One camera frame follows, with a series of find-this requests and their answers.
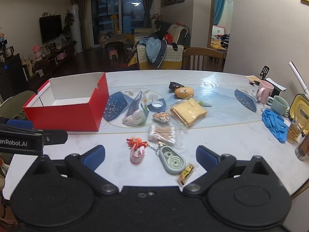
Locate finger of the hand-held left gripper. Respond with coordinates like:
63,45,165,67
42,130,68,146
5,119,34,130

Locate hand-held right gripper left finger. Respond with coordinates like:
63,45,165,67
29,145,119,196

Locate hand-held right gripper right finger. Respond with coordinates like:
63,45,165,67
183,146,273,196

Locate yellow candy packet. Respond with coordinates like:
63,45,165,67
177,164,196,187

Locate red cardboard box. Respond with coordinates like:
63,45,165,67
22,72,110,132

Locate green maze keychain toy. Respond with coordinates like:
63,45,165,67
155,145,186,175

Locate small pink pouch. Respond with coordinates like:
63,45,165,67
130,147,145,166

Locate red fish keychain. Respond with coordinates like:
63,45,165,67
126,137,148,151

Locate packed bread slice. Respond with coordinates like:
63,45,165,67
170,98,208,128

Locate cotton swab packet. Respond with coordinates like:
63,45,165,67
148,125,177,146

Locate blue white plastic bag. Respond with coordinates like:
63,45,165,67
123,91,150,126

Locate yellow squishy toy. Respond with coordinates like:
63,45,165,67
174,86,194,100

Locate olive green chair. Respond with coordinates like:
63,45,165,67
0,90,37,122

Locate black water dispenser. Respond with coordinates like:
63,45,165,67
0,53,26,100

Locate small orange patterned plush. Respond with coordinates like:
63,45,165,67
153,112,171,124

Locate blue tape roll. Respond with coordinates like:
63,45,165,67
147,99,167,112

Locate dark television cabinet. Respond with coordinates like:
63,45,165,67
22,41,78,78

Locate pink plush toy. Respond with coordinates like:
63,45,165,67
32,44,42,60

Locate blue rubber gloves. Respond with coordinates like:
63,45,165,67
262,109,289,144

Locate dark snack packet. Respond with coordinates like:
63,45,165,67
169,81,185,92

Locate pink mug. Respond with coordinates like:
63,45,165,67
256,80,275,103

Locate green mug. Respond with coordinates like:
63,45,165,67
267,95,289,116

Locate paper card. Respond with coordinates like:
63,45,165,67
245,75,261,85

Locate clear drinking glass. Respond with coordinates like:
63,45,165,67
295,135,309,161

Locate wooden chair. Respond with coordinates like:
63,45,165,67
182,47,225,73

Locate black holder box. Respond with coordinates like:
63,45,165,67
262,77,287,97

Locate flat screen television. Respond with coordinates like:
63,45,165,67
39,14,63,44

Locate black spatula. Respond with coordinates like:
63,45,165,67
259,65,270,79

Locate sofa with yellow cover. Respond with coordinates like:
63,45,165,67
128,22,192,71

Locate yellow black container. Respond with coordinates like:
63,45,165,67
289,93,309,136

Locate white tower air conditioner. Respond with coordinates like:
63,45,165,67
70,3,83,54

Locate green potted plant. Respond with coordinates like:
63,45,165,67
63,12,75,37

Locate low coffee table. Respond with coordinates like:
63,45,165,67
98,34,126,52

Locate bed with clutter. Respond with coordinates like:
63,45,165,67
210,25,229,53

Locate pile of clothes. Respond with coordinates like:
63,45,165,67
138,36,170,68

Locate yellow curtain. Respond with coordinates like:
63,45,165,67
79,0,91,52

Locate white tube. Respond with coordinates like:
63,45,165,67
288,61,309,93

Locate yellow giraffe toy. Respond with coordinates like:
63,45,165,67
110,14,121,36

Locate bright blue curtain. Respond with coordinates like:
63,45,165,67
213,0,228,27

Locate grey blue curtain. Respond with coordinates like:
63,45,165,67
141,0,153,29

